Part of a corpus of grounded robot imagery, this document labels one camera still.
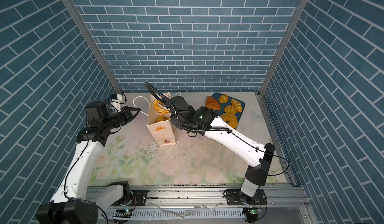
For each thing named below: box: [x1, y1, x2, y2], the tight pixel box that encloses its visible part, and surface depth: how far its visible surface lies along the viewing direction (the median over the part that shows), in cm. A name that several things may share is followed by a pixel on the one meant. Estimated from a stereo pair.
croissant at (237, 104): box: [231, 98, 243, 113], surface depth 113 cm
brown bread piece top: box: [205, 96, 221, 111], surface depth 111 cm
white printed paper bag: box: [146, 94, 177, 147], surface depth 80 cm
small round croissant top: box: [218, 94, 229, 104], surface depth 117 cm
